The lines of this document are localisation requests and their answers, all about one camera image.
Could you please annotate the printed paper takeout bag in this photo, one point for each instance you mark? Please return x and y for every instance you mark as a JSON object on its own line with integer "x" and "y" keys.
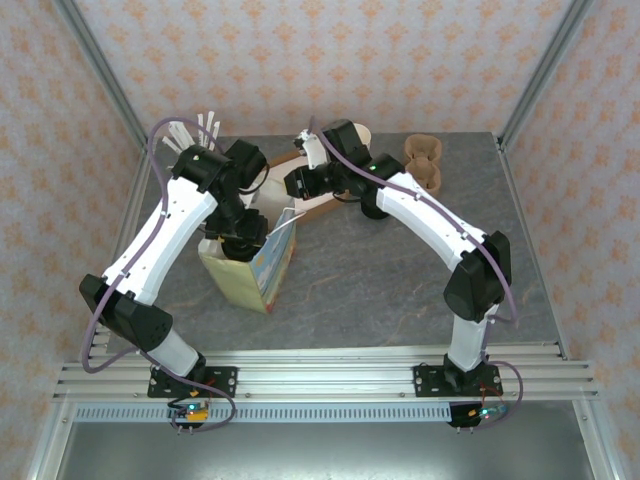
{"x": 270, "y": 270}

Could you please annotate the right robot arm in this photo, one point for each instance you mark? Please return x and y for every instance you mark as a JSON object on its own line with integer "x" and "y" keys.
{"x": 430, "y": 215}

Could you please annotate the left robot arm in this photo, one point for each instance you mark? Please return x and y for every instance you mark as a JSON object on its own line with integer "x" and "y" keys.
{"x": 165, "y": 235}

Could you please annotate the shallow cardboard box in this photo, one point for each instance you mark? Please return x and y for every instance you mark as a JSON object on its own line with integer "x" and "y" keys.
{"x": 275, "y": 195}

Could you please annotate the pulp cup carrier stack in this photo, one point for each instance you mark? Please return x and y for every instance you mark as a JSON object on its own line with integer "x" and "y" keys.
{"x": 425, "y": 150}

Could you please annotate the grey metal panel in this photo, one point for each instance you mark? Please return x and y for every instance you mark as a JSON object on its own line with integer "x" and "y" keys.
{"x": 320, "y": 455}

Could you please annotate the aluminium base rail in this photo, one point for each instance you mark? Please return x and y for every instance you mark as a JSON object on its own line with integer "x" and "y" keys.
{"x": 325, "y": 375}

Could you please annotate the aluminium frame post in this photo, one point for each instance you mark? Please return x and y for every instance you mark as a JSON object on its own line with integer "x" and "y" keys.
{"x": 545, "y": 70}
{"x": 103, "y": 70}

